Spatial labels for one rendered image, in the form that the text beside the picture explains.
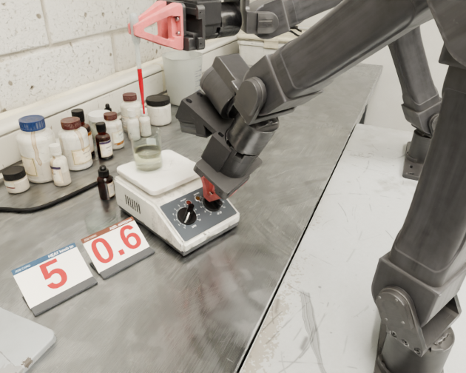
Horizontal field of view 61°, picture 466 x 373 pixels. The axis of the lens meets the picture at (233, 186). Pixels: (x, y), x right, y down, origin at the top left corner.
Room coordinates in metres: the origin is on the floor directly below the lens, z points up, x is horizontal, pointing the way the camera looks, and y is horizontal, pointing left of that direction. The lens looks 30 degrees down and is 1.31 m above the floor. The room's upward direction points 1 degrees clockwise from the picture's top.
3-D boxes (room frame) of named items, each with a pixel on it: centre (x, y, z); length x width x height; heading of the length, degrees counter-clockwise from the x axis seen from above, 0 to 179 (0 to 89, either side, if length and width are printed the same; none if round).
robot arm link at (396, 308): (0.30, -0.20, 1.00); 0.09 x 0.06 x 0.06; 129
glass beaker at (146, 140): (0.62, 0.15, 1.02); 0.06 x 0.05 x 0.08; 21
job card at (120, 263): (0.49, 0.18, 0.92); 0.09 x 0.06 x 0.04; 135
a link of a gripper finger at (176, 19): (0.66, 0.12, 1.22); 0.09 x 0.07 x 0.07; 135
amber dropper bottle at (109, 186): (0.67, 0.25, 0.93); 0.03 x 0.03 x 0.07
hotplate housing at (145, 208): (0.61, 0.11, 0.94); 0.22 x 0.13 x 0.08; 45
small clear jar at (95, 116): (0.96, 0.34, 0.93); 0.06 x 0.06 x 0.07
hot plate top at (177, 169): (0.62, 0.13, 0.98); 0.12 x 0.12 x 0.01; 45
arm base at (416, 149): (0.84, -0.44, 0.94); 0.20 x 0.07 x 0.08; 157
